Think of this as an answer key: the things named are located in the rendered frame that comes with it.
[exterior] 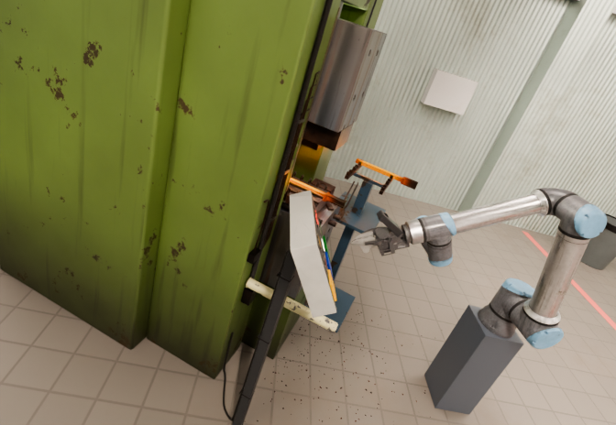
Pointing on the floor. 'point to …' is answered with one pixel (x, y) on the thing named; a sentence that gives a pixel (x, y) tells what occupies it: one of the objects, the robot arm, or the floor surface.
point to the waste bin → (601, 246)
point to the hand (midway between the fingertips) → (354, 240)
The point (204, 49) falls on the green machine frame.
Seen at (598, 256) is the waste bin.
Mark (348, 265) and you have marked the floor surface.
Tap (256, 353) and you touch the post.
